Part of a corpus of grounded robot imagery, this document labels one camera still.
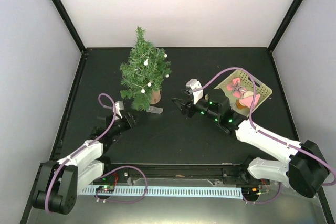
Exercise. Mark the light blue slotted cable duct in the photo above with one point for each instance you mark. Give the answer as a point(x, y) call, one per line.
point(168, 191)

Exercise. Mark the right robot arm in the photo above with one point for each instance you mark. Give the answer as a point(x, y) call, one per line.
point(216, 107)

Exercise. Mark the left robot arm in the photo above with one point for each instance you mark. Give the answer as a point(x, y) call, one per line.
point(60, 182)

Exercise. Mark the pink cone ornament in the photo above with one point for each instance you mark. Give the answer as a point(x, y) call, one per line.
point(245, 101)

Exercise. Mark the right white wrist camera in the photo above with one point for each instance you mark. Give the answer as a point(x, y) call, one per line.
point(194, 88)

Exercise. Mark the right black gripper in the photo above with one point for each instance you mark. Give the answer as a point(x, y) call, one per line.
point(185, 107)

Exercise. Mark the green plastic basket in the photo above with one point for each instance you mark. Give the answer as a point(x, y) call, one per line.
point(262, 91)

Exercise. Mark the black aluminium rail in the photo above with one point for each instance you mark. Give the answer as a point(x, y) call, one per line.
point(170, 172)

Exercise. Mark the clear battery box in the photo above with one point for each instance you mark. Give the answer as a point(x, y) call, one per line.
point(155, 110)

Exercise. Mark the pink star ornament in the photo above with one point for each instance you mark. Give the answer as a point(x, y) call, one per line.
point(236, 88)

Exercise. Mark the small green christmas tree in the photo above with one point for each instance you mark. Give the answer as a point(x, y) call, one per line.
point(144, 72)

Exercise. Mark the small circuit board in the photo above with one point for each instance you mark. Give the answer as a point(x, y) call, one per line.
point(105, 189)

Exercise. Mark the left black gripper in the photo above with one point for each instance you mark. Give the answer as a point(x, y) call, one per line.
point(130, 120)

